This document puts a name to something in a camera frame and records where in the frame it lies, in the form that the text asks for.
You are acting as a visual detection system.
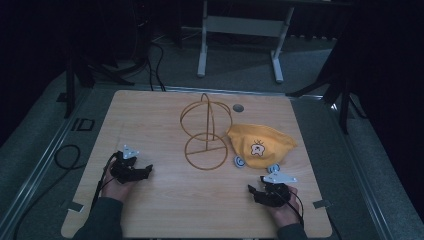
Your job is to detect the gold wire hat stand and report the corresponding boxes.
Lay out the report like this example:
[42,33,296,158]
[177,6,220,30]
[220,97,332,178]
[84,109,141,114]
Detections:
[179,92,233,171]

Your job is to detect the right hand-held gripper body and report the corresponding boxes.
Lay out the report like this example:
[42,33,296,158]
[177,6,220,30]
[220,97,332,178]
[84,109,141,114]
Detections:
[259,171,298,208]

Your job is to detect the black hanging cables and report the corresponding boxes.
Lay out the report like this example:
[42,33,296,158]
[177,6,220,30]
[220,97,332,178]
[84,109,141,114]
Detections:
[131,0,168,93]

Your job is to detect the white metal desk frame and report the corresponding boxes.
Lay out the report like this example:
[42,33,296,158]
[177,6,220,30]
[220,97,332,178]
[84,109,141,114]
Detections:
[181,0,354,84]

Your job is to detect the metal floor rail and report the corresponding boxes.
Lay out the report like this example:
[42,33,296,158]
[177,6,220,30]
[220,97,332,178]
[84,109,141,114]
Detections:
[0,87,94,234]
[328,99,424,240]

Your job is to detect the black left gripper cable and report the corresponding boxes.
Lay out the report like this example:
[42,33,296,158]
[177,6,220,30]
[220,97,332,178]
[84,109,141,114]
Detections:
[89,151,121,213]

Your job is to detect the black metal stand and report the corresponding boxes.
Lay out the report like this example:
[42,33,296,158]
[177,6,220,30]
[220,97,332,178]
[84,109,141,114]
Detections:
[285,39,369,136]
[55,43,149,119]

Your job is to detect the grey tape piece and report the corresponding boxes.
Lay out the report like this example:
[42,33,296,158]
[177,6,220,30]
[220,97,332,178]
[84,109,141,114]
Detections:
[67,201,85,213]
[312,199,333,210]

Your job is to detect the yellow hat with cartoon print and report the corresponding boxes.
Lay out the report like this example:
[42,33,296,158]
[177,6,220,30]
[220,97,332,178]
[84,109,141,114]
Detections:
[226,123,298,170]

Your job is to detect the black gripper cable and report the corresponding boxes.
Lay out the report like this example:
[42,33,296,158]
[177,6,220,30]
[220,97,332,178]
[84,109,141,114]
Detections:
[89,151,121,213]
[268,182,305,229]

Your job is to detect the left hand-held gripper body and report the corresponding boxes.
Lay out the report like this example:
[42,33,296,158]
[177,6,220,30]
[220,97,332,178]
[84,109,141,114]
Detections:
[109,144,145,185]

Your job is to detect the black floor tape marks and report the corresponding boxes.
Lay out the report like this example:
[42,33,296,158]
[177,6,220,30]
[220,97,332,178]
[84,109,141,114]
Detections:
[70,117,96,132]

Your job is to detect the person's left hand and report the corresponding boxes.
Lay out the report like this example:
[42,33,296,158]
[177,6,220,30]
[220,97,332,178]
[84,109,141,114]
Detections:
[100,157,135,204]

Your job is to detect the person's right hand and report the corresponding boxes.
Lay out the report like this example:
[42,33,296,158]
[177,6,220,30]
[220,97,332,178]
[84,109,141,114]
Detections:
[267,185,300,228]

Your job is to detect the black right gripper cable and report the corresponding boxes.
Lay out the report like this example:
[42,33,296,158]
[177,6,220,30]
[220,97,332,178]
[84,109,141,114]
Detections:
[268,182,305,229]

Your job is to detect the black looped floor cable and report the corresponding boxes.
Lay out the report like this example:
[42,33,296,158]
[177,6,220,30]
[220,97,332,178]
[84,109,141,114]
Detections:
[12,143,83,240]

